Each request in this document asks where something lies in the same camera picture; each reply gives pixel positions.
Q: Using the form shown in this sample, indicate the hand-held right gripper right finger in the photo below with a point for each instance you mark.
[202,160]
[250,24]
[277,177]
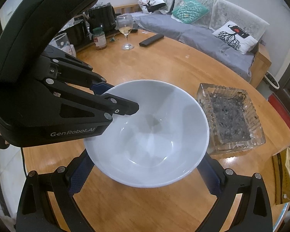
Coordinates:
[211,181]

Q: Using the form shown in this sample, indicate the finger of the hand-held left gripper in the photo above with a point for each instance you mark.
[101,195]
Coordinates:
[99,87]
[120,105]

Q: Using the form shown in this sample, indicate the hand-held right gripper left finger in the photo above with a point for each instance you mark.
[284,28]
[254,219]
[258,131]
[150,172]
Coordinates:
[79,174]

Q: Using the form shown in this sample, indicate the white bowl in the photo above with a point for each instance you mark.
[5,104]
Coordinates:
[147,149]

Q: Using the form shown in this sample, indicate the green lid jar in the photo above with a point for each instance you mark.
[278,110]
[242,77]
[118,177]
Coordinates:
[99,38]

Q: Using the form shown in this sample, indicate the glass tumbler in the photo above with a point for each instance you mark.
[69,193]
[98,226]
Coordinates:
[62,43]

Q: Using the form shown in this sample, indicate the black pot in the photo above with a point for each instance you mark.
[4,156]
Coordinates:
[75,32]

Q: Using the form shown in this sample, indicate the wine glass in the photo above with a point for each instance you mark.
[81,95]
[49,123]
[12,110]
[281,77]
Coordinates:
[124,24]

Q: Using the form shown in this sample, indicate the glass ashtray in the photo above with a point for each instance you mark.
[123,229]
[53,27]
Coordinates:
[232,116]

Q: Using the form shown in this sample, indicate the black remote control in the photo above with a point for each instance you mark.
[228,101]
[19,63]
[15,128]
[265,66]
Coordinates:
[151,40]

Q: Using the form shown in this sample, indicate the black electric kettle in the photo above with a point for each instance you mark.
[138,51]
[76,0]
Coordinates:
[104,17]

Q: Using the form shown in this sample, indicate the gold tissue box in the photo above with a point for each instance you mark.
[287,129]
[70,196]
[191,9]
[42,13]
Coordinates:
[285,174]

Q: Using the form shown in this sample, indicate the red door mat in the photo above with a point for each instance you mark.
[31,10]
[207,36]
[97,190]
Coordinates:
[275,106]

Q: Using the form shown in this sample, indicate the tree print cushion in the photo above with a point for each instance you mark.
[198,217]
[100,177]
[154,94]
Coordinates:
[151,1]

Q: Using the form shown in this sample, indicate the wooden sofa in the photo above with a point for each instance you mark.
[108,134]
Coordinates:
[195,36]

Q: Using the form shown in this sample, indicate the teal cushion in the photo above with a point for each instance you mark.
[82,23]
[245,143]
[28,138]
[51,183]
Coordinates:
[189,9]

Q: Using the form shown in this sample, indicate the grey trash bin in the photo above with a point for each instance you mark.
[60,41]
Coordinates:
[272,79]

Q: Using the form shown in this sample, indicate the white root print cushion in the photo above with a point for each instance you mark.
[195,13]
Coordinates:
[233,37]

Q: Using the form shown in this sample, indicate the white lace sofa cover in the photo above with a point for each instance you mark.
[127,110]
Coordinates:
[217,7]

